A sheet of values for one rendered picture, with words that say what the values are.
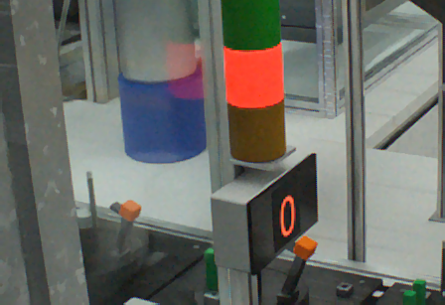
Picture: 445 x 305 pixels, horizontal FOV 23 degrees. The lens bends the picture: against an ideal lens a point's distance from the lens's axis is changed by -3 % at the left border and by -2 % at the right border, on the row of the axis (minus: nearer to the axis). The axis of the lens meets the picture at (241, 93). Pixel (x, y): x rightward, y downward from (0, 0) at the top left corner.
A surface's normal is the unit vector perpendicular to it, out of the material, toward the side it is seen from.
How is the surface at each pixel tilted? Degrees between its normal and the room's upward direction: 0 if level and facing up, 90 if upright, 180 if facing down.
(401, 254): 0
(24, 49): 90
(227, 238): 90
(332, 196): 0
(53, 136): 90
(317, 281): 0
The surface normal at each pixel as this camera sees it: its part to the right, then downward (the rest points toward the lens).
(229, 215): -0.51, 0.31
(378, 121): -0.06, -0.94
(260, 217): 0.86, 0.12
